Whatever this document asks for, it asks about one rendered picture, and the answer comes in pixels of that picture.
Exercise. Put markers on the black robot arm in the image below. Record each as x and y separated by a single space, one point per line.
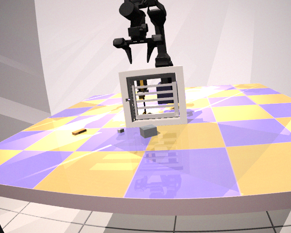
130 10

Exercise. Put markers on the orange rectangular block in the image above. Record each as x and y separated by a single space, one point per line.
79 131

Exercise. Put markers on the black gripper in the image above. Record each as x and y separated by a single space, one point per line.
151 43

